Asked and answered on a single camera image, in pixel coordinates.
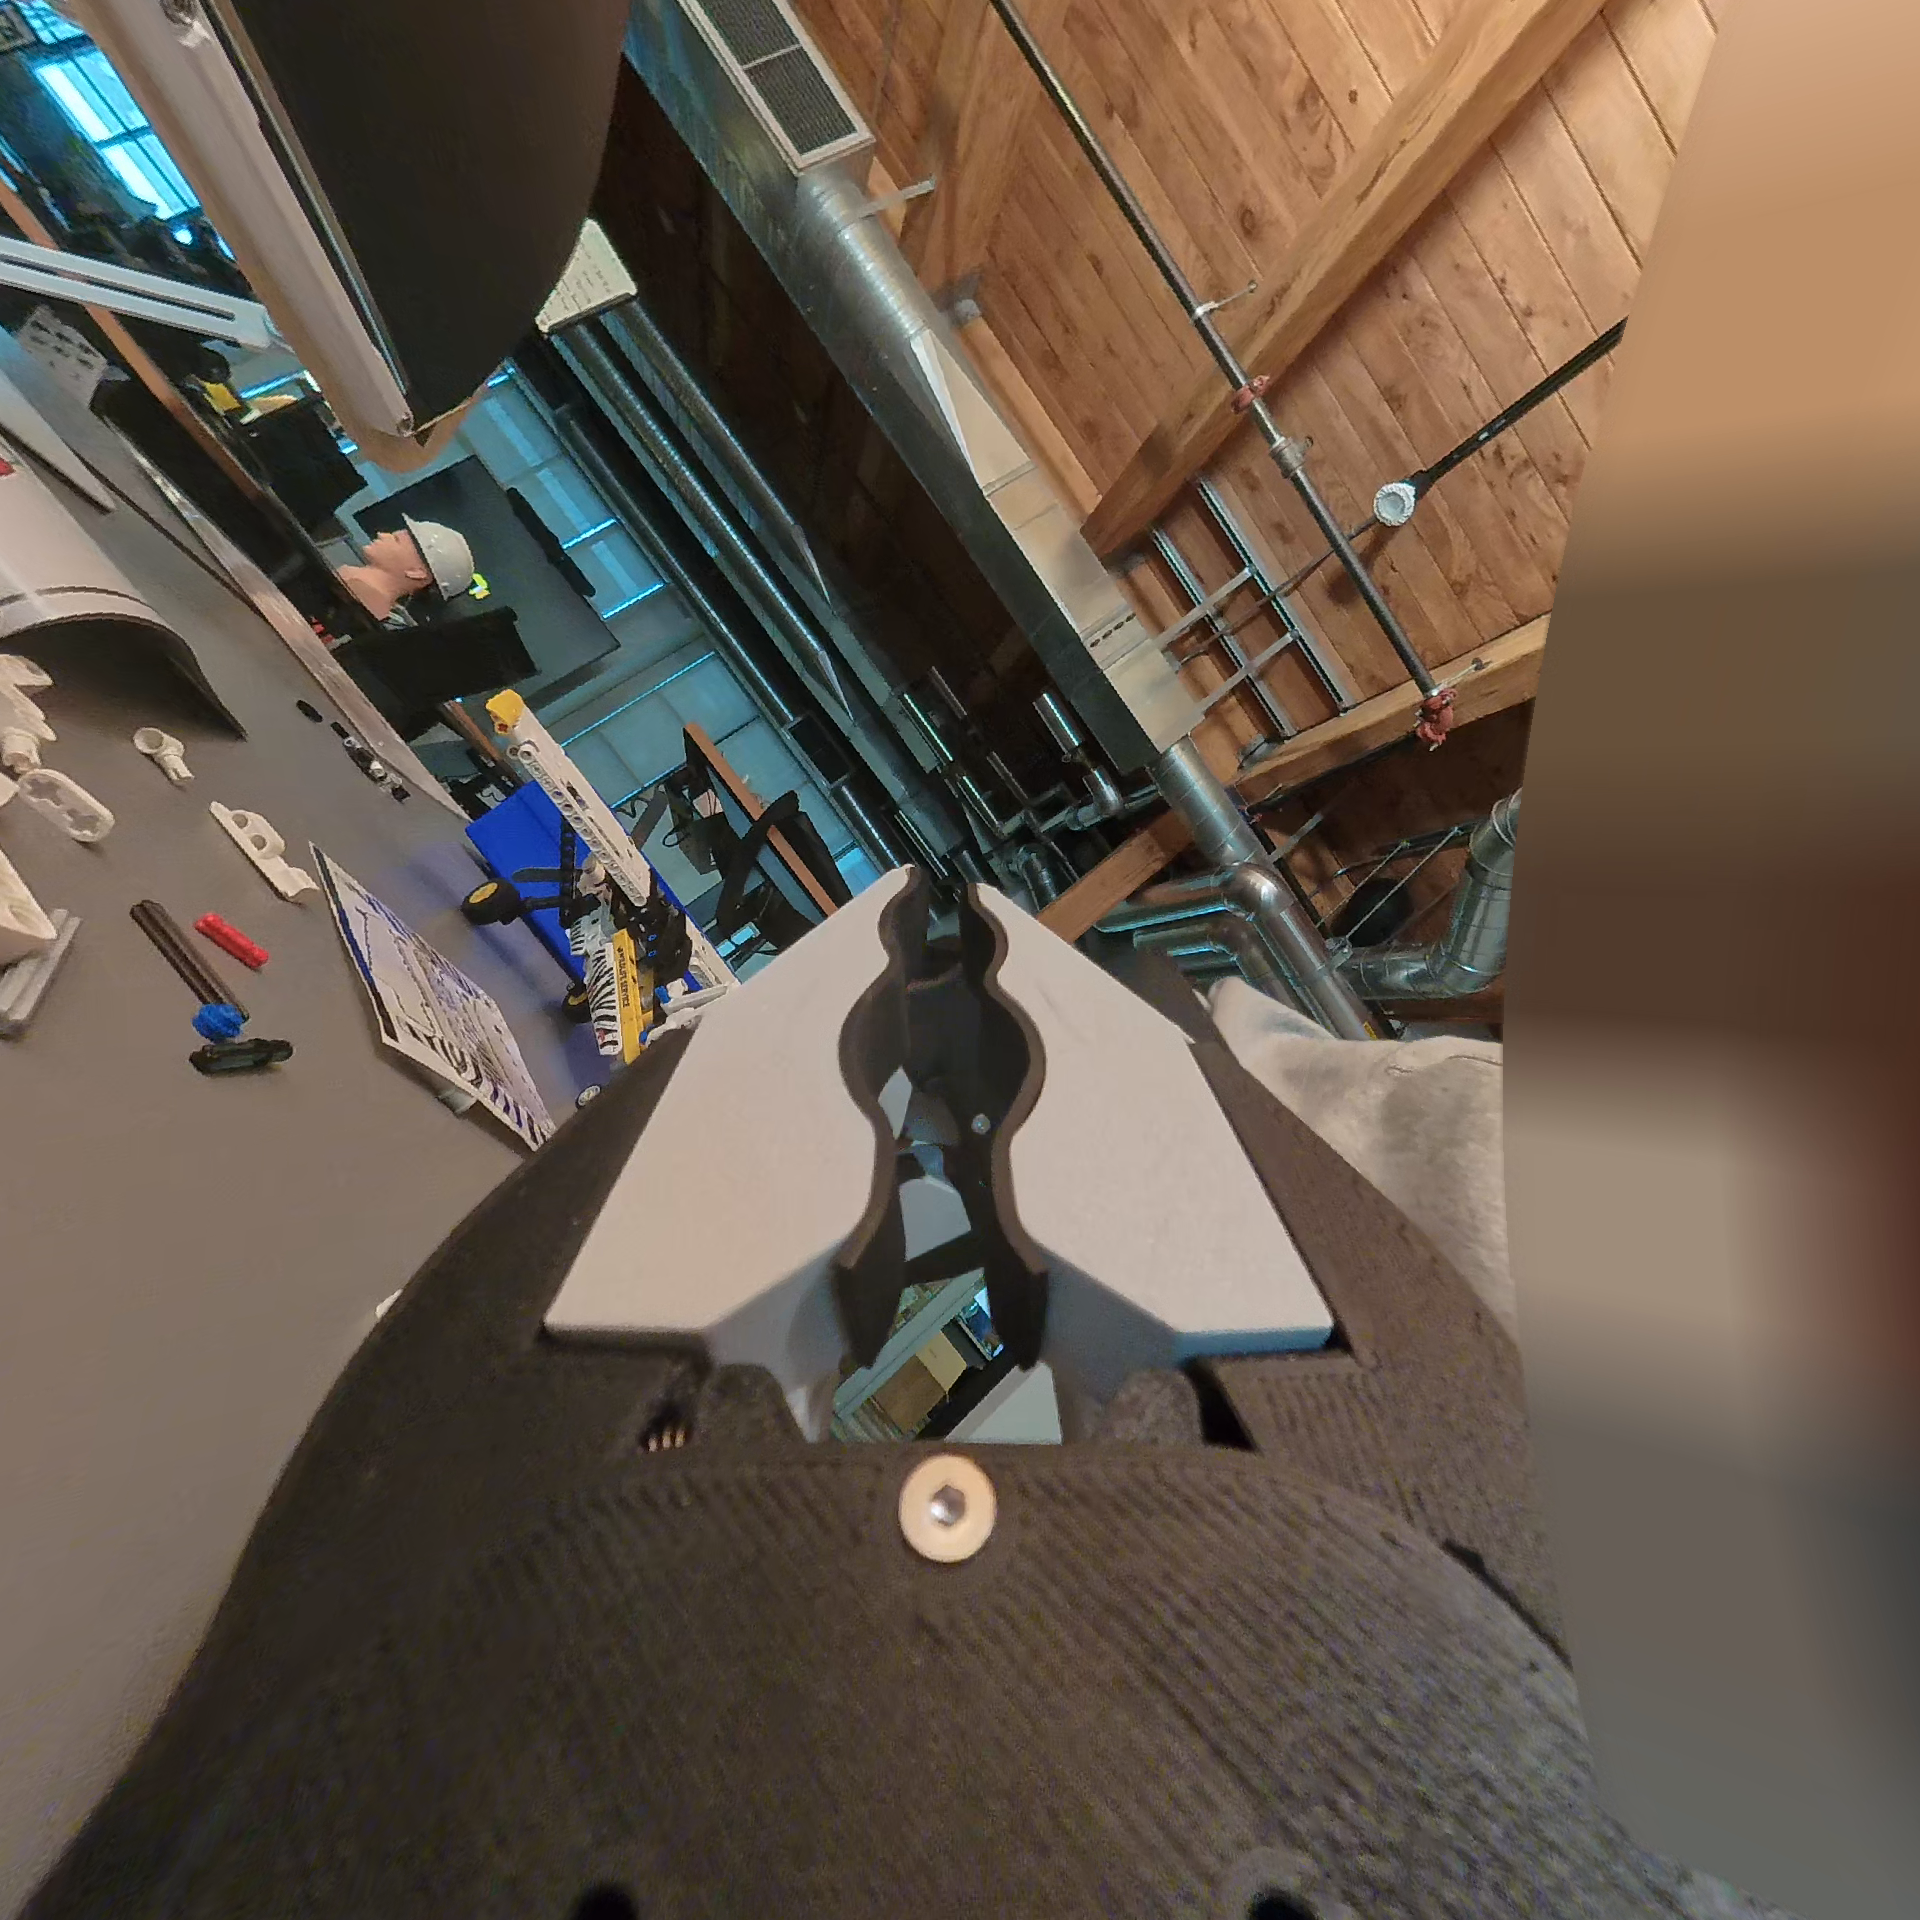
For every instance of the blue lego gear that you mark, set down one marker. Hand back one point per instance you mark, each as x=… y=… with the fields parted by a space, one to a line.
x=221 y=1023

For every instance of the black office chair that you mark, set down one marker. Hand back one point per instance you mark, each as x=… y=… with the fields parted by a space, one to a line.
x=773 y=845

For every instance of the blue plastic bin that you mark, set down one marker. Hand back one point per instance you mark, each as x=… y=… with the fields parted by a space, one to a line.
x=518 y=840

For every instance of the black ceiling rod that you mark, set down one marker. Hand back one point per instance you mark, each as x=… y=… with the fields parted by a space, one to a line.
x=1516 y=411

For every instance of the black lego connector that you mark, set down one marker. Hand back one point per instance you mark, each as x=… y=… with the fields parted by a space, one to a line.
x=242 y=1056

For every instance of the striped sticker sheet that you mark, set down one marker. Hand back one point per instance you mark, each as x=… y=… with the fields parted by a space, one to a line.
x=435 y=1005

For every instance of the metal sprinkler pipe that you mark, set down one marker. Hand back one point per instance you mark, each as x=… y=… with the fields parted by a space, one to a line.
x=1277 y=422

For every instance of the white lego beam assembly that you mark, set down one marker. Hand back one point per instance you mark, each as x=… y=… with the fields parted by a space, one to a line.
x=68 y=802

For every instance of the white grey lego assembly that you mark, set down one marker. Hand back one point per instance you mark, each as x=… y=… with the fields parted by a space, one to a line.
x=31 y=960

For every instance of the red lego axle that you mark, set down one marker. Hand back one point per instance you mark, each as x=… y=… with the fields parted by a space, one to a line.
x=234 y=937

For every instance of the silver round pipe duct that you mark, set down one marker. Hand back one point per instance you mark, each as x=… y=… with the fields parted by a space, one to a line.
x=1215 y=810

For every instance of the white lego tube connector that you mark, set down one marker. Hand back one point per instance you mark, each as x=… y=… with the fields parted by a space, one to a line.
x=163 y=750

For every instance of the black ribbed lego axle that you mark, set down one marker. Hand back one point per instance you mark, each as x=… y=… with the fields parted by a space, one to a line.
x=182 y=953

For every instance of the round white ceiling fixture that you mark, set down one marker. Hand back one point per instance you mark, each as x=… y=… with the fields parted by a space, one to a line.
x=1396 y=504

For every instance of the black monitor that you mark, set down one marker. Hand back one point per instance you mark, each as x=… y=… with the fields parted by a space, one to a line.
x=518 y=615

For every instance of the white lego panel piece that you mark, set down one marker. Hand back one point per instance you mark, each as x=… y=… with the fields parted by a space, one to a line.
x=265 y=850

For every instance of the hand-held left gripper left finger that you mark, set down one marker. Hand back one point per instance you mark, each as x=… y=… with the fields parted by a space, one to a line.
x=705 y=1200

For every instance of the yellow white lego crane model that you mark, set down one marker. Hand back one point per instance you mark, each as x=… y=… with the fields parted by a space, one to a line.
x=570 y=802

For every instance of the white printed sign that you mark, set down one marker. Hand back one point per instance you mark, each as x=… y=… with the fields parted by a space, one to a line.
x=588 y=277

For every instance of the person's grey hoodie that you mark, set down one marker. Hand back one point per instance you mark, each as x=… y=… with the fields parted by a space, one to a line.
x=1349 y=1126

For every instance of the wooden post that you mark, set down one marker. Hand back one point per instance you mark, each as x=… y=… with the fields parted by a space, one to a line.
x=1110 y=874

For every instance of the wooden top standing desk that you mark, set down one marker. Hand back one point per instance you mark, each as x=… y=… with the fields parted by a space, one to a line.
x=734 y=797

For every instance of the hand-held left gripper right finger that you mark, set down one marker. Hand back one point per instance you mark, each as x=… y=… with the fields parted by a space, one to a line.
x=1171 y=1200

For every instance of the mannequin head with hard hat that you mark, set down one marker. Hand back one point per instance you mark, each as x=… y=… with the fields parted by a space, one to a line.
x=435 y=547

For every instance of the spiral metal duct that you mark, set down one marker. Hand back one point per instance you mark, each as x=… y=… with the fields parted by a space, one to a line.
x=1478 y=885

